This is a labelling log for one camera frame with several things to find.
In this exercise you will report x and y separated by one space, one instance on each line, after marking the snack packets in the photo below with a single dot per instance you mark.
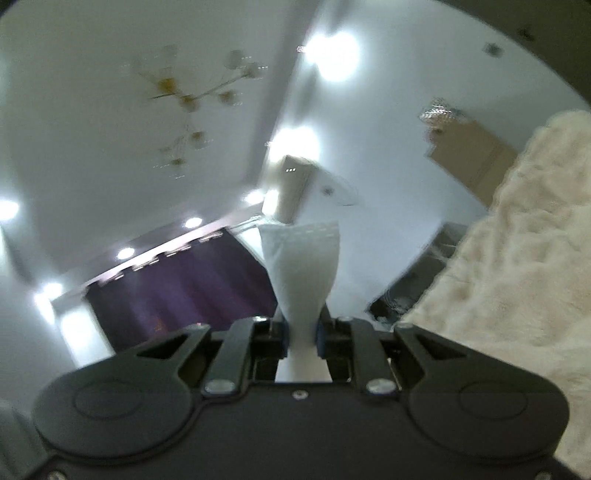
441 115

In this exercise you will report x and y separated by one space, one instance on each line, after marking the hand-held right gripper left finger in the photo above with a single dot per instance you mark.
240 341

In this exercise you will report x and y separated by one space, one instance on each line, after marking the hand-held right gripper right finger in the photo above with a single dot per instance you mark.
364 341

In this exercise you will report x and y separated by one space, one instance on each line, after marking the dark purple curtain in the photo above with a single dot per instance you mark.
184 286

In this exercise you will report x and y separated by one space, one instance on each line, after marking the brown fridge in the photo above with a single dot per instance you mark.
475 157

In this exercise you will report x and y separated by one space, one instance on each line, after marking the white cloth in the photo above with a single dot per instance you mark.
302 267

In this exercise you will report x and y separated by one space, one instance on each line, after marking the cream fluffy blanket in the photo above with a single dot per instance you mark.
521 258

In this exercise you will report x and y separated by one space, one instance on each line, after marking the white air conditioner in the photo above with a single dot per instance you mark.
291 189

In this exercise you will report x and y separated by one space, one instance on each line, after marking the ceiling chandelier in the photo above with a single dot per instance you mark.
189 99

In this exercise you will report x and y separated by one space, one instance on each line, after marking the grey light switch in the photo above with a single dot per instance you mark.
492 49

